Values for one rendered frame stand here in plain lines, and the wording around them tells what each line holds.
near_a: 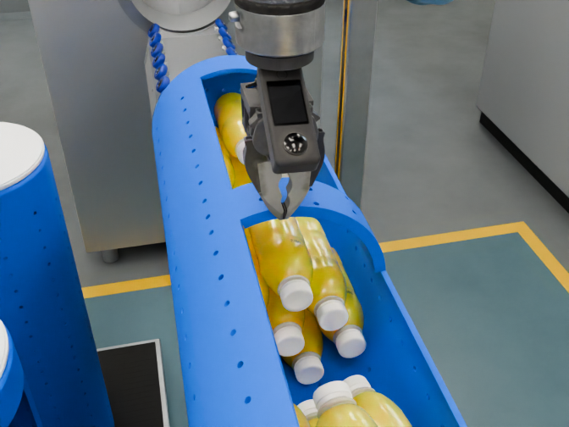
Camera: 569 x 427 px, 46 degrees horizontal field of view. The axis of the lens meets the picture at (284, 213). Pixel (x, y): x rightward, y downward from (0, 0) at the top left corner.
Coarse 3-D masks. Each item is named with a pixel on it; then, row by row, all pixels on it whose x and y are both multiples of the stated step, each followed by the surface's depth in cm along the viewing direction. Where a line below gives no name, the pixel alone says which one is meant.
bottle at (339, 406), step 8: (336, 400) 65; (344, 400) 65; (352, 400) 66; (320, 408) 66; (328, 408) 65; (336, 408) 64; (344, 408) 64; (352, 408) 64; (360, 408) 64; (320, 416) 65; (328, 416) 64; (336, 416) 63; (344, 416) 63; (352, 416) 63; (360, 416) 63; (368, 416) 64; (320, 424) 64; (328, 424) 63; (336, 424) 62; (344, 424) 62; (352, 424) 62; (360, 424) 62; (368, 424) 63; (376, 424) 64
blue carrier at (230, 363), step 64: (192, 128) 100; (192, 192) 89; (256, 192) 82; (320, 192) 84; (192, 256) 80; (192, 320) 74; (256, 320) 66; (384, 320) 89; (192, 384) 69; (256, 384) 61; (320, 384) 92; (384, 384) 85
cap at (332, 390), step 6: (324, 384) 67; (330, 384) 67; (336, 384) 67; (342, 384) 67; (318, 390) 67; (324, 390) 66; (330, 390) 66; (336, 390) 66; (342, 390) 66; (348, 390) 67; (312, 396) 68; (318, 396) 66; (324, 396) 66; (330, 396) 66; (336, 396) 66; (348, 396) 66; (318, 402) 66; (324, 402) 66; (318, 408) 66
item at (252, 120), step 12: (252, 60) 67; (264, 60) 66; (276, 60) 66; (288, 60) 66; (300, 60) 66; (240, 84) 75; (252, 84) 75; (252, 96) 73; (252, 108) 71; (312, 108) 70; (252, 120) 70; (312, 120) 71; (252, 132) 72; (264, 132) 70; (264, 144) 71
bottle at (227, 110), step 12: (228, 96) 118; (240, 96) 118; (216, 108) 118; (228, 108) 114; (240, 108) 113; (216, 120) 118; (228, 120) 111; (240, 120) 109; (228, 132) 109; (240, 132) 107; (228, 144) 109
